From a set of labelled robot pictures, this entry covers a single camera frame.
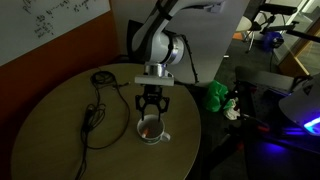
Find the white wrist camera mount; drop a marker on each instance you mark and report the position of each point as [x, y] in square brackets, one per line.
[154, 80]

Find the whiteboard with writing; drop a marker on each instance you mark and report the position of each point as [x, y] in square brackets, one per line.
[50, 23]

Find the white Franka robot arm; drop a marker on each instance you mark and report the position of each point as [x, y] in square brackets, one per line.
[160, 46]

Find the black office chair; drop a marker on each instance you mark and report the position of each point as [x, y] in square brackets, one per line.
[132, 28]

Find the white mug cup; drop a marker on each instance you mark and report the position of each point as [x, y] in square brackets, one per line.
[154, 138]

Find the blue background object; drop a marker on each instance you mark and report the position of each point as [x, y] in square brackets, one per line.
[274, 40]

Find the white wall thermostat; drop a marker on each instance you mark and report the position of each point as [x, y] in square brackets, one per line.
[216, 9]

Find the green plastic bag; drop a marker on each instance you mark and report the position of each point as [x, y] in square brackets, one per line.
[215, 95]

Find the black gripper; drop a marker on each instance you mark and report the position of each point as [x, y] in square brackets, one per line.
[154, 92]

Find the small white round table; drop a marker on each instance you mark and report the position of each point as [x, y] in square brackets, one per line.
[244, 24]

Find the wooden cabinet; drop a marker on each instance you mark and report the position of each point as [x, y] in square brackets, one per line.
[293, 63]

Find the white crumpled paper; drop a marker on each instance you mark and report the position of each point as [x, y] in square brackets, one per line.
[232, 113]

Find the black robot mounting cart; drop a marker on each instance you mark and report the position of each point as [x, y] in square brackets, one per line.
[260, 80]

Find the black metal stand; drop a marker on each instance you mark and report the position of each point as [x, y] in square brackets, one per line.
[266, 23]

